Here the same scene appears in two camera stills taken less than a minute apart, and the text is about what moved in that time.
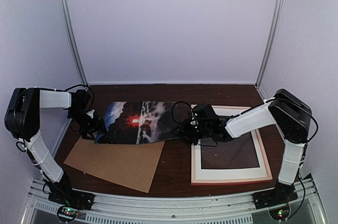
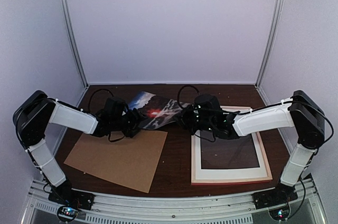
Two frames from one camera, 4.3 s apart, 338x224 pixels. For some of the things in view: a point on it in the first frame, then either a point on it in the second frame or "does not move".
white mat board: [261, 172] does not move
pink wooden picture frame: [195, 182] does not move
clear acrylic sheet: [239, 152] does not move
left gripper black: [96, 126] -> [136, 117]
